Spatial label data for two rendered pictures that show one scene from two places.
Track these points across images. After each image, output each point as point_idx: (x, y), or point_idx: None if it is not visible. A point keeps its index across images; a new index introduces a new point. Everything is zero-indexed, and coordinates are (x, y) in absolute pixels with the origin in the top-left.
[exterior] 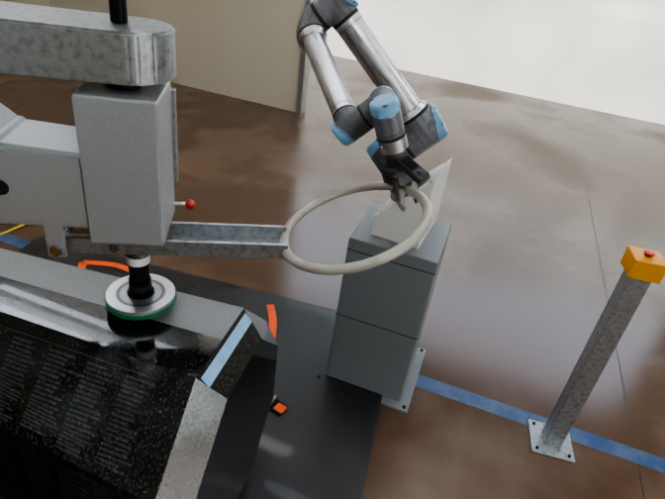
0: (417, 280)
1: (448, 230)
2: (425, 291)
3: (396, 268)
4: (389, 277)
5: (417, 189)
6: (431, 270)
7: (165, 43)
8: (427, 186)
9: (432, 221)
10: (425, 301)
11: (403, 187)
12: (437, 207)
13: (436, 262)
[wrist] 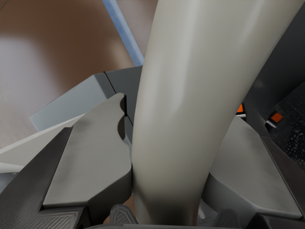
0: (121, 86)
1: (38, 111)
2: (121, 74)
3: (130, 111)
4: None
5: (196, 46)
6: (104, 76)
7: None
8: (10, 161)
9: (45, 129)
10: (125, 70)
11: (195, 204)
12: (25, 138)
13: (94, 75)
